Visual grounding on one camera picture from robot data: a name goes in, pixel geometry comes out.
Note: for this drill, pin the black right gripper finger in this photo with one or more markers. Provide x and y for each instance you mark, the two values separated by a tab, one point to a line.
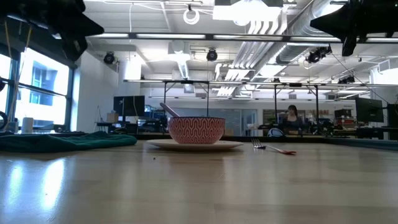
349	46
332	23

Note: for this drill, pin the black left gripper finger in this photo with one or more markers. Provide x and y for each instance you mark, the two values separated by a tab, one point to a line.
74	48
85	28

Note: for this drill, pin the dark green cloth napkin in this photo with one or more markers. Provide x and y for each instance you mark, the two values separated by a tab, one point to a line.
71	142

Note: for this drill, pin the patterned ceramic bowl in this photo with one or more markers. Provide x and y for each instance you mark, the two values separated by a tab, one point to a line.
196	130

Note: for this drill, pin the white round plate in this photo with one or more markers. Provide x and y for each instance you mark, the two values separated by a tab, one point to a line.
230	144

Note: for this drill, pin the black computer monitor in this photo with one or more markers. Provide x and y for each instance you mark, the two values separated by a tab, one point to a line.
129	105
369	109

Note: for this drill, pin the cardboard box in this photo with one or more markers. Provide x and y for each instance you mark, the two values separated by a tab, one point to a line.
112	117

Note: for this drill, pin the white paper roll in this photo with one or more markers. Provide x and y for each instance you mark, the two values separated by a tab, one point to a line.
27	125

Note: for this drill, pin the person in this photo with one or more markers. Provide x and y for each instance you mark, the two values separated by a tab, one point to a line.
292	119

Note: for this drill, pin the blue and white ball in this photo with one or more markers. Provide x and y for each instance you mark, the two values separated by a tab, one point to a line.
275	132

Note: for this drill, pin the black overhead rig beam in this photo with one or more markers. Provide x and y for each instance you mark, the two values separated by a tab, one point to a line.
217	37

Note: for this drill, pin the hanging black camera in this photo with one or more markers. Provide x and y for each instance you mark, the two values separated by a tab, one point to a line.
317	55
211	55
109	58

